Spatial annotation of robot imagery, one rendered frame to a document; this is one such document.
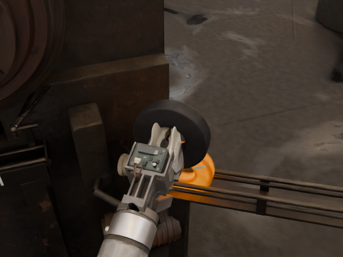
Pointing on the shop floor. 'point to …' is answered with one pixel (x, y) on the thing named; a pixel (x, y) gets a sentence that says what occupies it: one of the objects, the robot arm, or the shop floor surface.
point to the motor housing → (168, 231)
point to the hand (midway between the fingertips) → (171, 128)
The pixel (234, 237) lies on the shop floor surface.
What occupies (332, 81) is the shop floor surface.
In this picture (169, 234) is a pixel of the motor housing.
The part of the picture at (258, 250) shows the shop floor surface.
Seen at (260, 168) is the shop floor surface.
